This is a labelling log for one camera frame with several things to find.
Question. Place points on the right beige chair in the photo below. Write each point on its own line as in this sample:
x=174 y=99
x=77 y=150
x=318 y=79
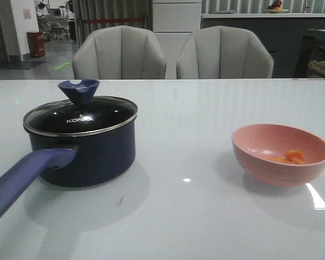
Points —
x=222 y=52

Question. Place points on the glass lid blue knob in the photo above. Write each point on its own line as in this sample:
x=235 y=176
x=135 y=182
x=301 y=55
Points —
x=82 y=113

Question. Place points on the red trash bin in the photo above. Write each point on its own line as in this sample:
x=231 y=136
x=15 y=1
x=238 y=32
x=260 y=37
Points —
x=36 y=44

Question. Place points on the orange ham slices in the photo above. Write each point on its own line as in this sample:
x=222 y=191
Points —
x=290 y=157

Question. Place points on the dark counter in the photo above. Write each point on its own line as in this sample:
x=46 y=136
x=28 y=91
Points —
x=292 y=39

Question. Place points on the fruit plate on counter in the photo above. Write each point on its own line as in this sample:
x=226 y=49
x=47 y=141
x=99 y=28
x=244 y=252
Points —
x=276 y=8

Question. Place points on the dark blue saucepan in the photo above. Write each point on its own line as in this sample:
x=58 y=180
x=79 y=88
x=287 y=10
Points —
x=70 y=162

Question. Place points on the left beige chair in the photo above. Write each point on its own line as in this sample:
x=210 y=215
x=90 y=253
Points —
x=120 y=53

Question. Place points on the white cabinet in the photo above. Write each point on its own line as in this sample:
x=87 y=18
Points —
x=172 y=21

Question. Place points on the beige chair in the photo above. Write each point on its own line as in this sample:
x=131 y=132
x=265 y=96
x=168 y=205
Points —
x=120 y=53
x=222 y=52

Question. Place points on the pink bowl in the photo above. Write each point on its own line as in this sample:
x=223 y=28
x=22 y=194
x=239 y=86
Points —
x=254 y=144

